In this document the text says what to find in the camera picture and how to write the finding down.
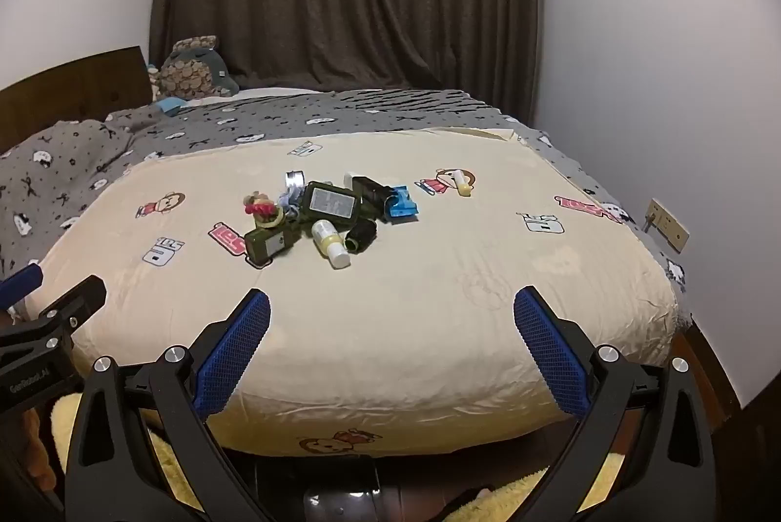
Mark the white pillow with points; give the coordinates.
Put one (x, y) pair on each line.
(244, 95)

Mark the white yellow bottle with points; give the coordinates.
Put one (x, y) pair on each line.
(329, 244)

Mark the pale crumpled wrapper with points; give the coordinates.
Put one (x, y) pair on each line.
(289, 203)

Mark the yellow fluffy robe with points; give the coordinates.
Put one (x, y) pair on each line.
(64, 412)

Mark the blue small box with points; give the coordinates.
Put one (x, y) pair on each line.
(402, 204)

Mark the cream pillow cartoon print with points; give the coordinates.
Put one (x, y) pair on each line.
(427, 290)

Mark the black round bottle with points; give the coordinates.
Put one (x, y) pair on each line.
(361, 235)

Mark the grey printed duvet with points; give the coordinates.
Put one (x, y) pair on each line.
(274, 116)

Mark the white yellow tube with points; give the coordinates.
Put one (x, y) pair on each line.
(462, 184)

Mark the beige wall socket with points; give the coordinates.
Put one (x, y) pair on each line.
(668, 226)

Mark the green box white label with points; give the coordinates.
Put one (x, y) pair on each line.
(329, 201)

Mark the round tin pink label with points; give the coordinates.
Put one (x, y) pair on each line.
(296, 179)

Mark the patterned plush toy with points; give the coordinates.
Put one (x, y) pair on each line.
(189, 70)

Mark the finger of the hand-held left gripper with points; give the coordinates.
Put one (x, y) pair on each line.
(76, 302)
(18, 284)

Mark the dark wooden headboard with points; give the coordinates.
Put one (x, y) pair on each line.
(73, 88)

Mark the green bottle small label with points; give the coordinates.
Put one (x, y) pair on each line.
(263, 245)

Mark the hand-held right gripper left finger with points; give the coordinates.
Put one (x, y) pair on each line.
(235, 357)

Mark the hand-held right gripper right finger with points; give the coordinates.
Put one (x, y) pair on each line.
(549, 354)

